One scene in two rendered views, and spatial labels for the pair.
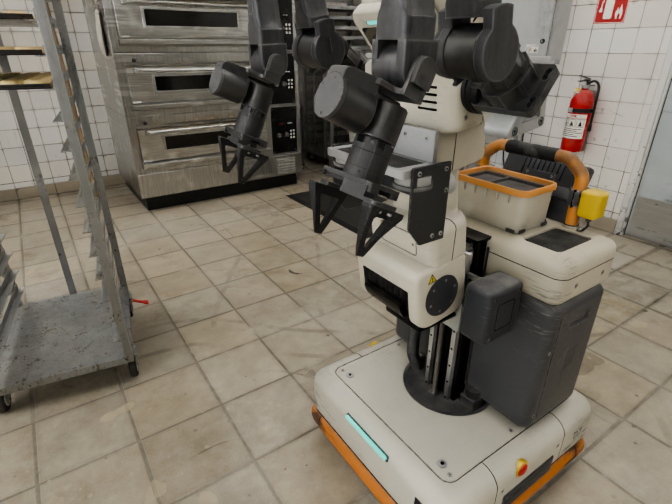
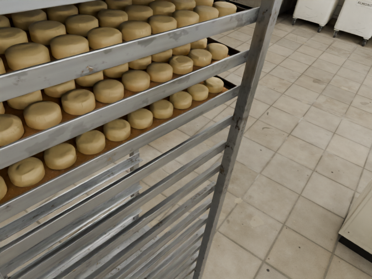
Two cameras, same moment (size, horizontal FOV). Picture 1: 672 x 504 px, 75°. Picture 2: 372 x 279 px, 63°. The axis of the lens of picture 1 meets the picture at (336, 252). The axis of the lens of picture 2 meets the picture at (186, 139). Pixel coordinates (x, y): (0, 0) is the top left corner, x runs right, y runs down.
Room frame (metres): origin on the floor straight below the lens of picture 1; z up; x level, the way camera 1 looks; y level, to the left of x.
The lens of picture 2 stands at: (1.57, 1.76, 1.51)
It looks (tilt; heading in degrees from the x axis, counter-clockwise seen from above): 40 degrees down; 245
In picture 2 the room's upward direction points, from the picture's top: 8 degrees clockwise
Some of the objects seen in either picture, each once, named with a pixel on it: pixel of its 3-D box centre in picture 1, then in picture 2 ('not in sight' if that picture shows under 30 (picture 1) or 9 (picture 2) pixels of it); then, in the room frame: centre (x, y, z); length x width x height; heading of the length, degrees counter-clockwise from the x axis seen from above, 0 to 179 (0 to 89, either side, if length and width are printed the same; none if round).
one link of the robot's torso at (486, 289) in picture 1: (437, 297); not in sight; (0.93, -0.25, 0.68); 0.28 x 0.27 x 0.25; 34
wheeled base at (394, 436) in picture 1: (443, 410); not in sight; (1.07, -0.35, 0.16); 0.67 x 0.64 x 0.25; 124
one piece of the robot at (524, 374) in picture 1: (480, 289); not in sight; (1.12, -0.43, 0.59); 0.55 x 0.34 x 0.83; 34
